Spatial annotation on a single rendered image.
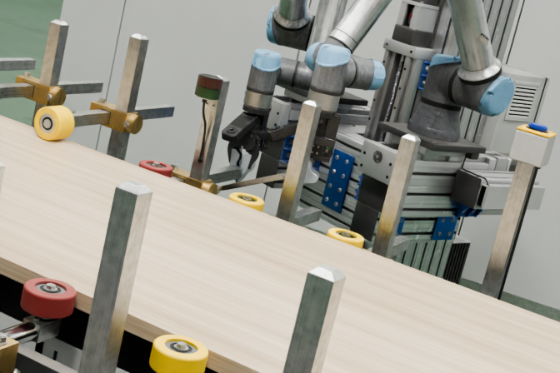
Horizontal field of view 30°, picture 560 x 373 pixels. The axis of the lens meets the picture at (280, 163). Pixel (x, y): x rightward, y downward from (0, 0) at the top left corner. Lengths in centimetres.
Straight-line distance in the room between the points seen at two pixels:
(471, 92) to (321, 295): 167
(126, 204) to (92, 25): 441
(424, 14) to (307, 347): 202
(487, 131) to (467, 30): 68
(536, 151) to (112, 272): 111
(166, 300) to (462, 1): 131
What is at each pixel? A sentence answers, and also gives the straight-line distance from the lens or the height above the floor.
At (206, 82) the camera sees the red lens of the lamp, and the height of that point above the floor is 112.
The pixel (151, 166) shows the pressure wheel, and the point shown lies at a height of 91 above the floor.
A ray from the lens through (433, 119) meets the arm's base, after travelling 291.
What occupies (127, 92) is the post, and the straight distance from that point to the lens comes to 264.
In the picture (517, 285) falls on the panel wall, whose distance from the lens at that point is 511.
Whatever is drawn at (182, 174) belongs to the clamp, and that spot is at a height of 87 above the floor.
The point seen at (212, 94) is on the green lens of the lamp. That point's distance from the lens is 245.
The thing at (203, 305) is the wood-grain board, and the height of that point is 90.
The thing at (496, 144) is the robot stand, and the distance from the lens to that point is 335.
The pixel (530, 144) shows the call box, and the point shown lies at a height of 119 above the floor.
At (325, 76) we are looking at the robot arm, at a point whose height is 119.
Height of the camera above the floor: 151
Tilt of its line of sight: 13 degrees down
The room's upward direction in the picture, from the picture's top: 13 degrees clockwise
